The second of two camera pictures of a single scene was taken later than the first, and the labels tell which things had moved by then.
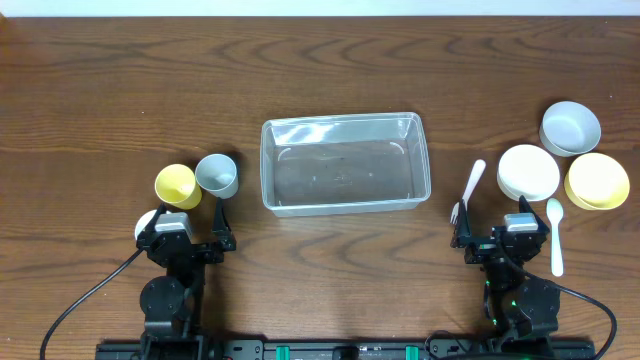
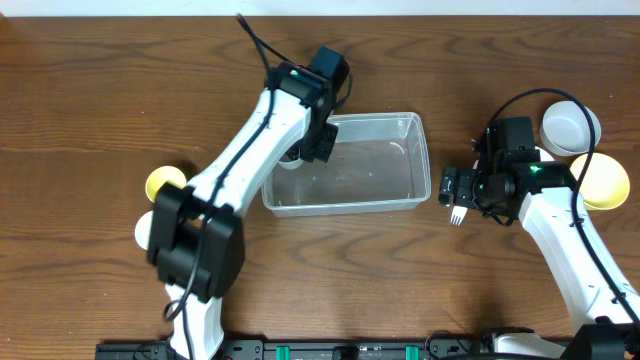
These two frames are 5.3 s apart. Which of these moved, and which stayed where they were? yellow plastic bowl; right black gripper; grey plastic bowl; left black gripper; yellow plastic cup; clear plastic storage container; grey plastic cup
Moved: yellow plastic cup; grey plastic cup; left black gripper; right black gripper
Stayed: grey plastic bowl; clear plastic storage container; yellow plastic bowl
